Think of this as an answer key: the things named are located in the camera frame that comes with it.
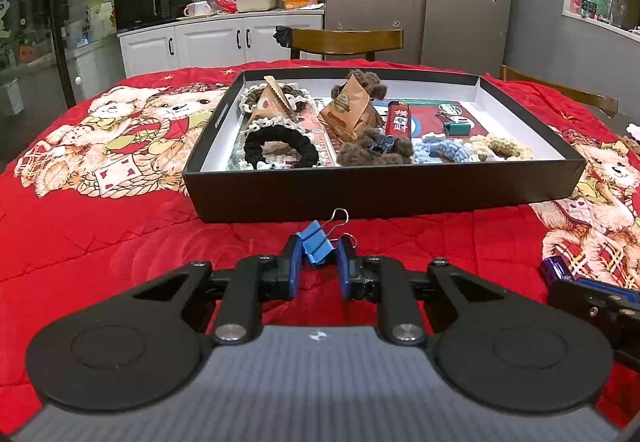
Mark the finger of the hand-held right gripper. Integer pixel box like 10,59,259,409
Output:
547,281,640,368
577,278,640,304

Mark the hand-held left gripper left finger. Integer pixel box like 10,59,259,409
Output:
132,236,304,346

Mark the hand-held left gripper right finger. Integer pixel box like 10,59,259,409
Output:
337,233,501,347

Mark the blue binder clip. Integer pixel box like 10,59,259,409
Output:
295,208,358,269

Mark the black cardboard box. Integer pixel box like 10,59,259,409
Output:
182,68,587,224

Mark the black scrunchie with white lace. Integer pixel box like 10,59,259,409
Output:
230,119,321,171

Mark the brown fuzzy hair clip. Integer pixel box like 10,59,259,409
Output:
336,127,415,166

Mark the blue white lace scrunchie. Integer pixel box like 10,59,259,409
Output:
412,133,476,164

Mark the brown triangular snack packet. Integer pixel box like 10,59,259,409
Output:
246,76,301,125
317,73,376,143

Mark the red candy tube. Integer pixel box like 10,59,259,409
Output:
385,101,412,140

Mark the green binder clip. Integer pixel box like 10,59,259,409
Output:
435,107,473,137

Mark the cream crochet scrunchie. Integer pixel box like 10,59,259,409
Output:
467,133,536,162

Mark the brown fuzzy scrunchie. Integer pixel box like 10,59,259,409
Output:
332,69,388,123

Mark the red printed blanket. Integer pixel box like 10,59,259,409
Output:
0,59,640,428

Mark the wooden chair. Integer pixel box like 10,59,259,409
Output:
500,64,619,119
275,26,405,63

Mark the white kitchen cabinet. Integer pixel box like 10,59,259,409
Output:
117,4,326,79

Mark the black microwave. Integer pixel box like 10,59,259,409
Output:
112,0,193,30

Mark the white bin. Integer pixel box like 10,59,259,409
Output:
0,78,25,117

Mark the glass sliding door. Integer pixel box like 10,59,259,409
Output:
0,0,131,118

